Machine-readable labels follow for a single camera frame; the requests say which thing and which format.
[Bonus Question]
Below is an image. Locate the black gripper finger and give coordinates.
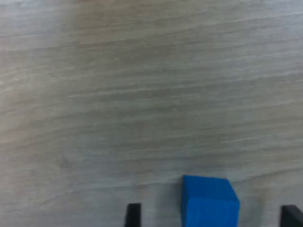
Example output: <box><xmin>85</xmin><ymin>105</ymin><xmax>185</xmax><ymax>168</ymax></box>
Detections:
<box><xmin>124</xmin><ymin>202</ymin><xmax>142</xmax><ymax>227</ymax></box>
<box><xmin>280</xmin><ymin>205</ymin><xmax>303</xmax><ymax>227</ymax></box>

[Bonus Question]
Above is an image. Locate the blue cube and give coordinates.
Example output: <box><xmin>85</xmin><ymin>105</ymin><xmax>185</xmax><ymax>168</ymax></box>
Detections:
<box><xmin>181</xmin><ymin>175</ymin><xmax>241</xmax><ymax>227</ymax></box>

